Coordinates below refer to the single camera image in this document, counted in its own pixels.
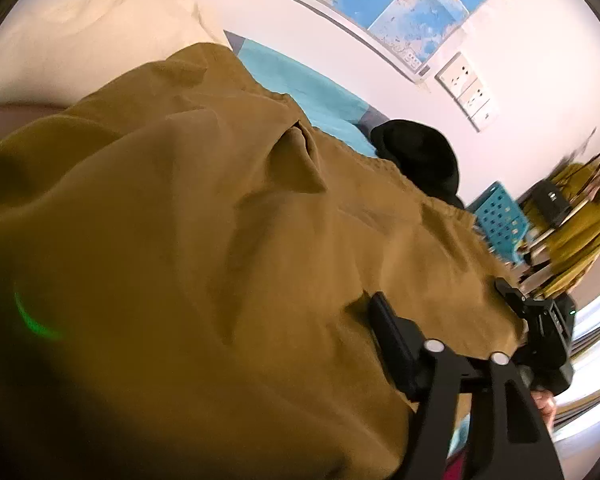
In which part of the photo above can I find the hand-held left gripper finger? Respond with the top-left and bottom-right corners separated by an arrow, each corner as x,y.
369,291 -> 567,480

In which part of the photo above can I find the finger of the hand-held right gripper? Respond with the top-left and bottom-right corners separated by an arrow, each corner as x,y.
495,278 -> 532,317

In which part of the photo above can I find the olive brown button shirt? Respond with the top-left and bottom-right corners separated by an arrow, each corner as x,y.
0,42 -> 528,480

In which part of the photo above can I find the white clothes rack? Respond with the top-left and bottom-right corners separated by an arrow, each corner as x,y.
516,139 -> 600,297

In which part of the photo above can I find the person's right hand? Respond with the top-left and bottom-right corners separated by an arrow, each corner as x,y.
531,391 -> 559,430

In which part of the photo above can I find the teal plastic basket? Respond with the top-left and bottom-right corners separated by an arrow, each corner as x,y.
466,181 -> 529,267

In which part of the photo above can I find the hanging mustard garment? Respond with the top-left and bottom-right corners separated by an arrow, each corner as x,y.
521,161 -> 600,297

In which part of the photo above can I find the black handbag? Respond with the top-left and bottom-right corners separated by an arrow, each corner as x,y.
529,179 -> 574,227

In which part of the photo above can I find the magenta cloth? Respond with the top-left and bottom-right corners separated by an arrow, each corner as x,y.
442,447 -> 476,480

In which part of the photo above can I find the black hat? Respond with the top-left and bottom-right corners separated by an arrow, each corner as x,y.
369,118 -> 467,209

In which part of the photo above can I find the cream blanket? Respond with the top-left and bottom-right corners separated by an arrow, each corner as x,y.
0,0 -> 232,109

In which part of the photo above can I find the white wall socket plate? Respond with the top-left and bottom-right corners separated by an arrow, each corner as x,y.
435,51 -> 479,97
467,99 -> 502,133
455,79 -> 492,114

